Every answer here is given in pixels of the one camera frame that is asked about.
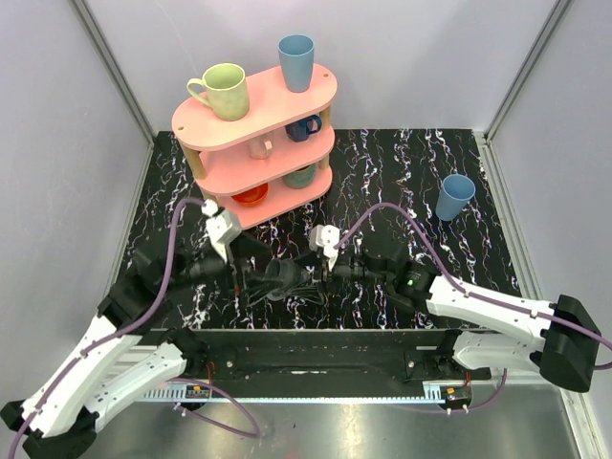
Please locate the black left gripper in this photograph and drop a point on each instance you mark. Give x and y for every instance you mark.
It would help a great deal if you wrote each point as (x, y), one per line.
(237, 271)

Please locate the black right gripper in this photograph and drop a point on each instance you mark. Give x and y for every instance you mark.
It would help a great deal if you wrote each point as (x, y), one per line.
(333, 270)

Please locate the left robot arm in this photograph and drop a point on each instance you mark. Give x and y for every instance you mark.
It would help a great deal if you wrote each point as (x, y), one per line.
(63, 418)

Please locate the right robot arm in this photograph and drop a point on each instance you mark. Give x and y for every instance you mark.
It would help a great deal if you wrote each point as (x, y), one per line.
(558, 340)

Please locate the orange bowl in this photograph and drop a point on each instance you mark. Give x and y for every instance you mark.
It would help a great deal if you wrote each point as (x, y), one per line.
(252, 196)

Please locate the teal speckled cup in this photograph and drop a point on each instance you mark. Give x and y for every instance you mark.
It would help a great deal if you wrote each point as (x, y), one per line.
(300, 178)

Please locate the pink three-tier shelf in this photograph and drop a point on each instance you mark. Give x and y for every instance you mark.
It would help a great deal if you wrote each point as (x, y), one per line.
(273, 160)

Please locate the pink mug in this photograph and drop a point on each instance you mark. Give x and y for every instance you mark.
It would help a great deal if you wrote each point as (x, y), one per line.
(260, 148)

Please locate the blue tumbler on table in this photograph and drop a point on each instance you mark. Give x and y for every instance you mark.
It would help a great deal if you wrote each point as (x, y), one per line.
(455, 193)

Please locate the dark blue mug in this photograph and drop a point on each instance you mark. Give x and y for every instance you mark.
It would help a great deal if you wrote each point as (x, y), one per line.
(301, 130)

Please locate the green mug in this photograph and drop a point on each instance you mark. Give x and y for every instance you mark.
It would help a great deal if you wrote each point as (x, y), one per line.
(223, 89)

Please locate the blue tumbler on shelf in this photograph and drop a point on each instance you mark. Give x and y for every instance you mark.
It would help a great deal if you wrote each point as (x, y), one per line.
(296, 57)

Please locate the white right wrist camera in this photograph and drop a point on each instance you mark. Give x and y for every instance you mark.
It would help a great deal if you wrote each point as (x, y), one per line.
(326, 238)

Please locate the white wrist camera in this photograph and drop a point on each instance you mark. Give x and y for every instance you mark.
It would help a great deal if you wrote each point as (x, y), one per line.
(326, 238)
(222, 227)

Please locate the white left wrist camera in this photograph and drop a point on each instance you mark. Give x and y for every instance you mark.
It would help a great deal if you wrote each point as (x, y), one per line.
(222, 227)

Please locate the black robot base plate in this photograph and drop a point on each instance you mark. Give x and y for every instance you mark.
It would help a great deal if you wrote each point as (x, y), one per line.
(402, 355)

